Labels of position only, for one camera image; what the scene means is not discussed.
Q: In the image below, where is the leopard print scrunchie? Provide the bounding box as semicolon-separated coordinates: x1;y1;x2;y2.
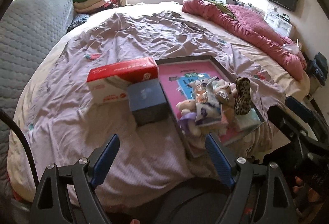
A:
234;77;251;115

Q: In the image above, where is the orange carrot plush roll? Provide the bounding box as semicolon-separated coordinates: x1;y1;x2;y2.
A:
221;104;235;125

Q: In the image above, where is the person's right hand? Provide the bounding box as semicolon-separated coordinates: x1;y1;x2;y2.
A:
293;177;325;219

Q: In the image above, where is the white printed snack bag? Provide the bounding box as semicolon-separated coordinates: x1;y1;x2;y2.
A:
195;85;222;127

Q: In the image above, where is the lilac bed sheet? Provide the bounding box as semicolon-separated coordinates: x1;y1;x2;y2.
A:
14;12;285;212

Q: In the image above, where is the cream plush lamb toy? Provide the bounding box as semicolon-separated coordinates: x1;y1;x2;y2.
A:
176;99;201;137

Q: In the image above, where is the dark shallow tray box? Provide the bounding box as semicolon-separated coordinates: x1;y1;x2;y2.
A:
156;56;264;158

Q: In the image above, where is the dark grey small box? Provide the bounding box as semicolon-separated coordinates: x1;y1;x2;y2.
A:
127;79;168;127

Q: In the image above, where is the red and white carton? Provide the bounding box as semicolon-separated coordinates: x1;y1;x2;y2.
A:
86;57;158;104

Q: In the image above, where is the white plush bird toy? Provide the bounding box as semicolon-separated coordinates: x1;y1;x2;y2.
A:
194;78;235;107

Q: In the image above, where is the dark bag on floor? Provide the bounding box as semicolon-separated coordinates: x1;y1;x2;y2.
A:
310;53;328;86

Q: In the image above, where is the pink and blue book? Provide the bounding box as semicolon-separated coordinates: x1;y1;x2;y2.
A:
158;60;258;146

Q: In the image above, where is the pink quilted duvet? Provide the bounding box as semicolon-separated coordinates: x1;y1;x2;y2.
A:
182;0;306;81

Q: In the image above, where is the white plastic bag on duvet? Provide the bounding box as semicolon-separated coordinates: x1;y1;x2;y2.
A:
282;39;302;55

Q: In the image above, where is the white drawer cabinet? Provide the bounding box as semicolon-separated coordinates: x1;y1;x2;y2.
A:
264;12;295;38

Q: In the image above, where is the grey quilted headboard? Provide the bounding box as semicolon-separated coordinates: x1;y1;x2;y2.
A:
0;0;75;188

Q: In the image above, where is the stack of folded blankets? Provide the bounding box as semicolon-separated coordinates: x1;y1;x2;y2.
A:
73;0;120;15

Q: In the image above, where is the black cable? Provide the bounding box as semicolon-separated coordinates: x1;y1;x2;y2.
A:
0;109;40;188

